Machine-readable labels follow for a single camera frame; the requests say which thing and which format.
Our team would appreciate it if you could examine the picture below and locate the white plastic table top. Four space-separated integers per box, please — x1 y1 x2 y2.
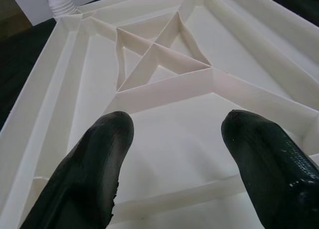
0 0 319 229

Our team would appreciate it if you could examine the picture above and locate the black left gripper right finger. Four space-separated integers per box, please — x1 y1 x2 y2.
221 109 319 229

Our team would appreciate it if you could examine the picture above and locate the white plastic table leg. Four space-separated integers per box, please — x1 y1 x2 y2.
44 0 77 16

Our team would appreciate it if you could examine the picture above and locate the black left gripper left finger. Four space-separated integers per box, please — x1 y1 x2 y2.
19 111 135 229

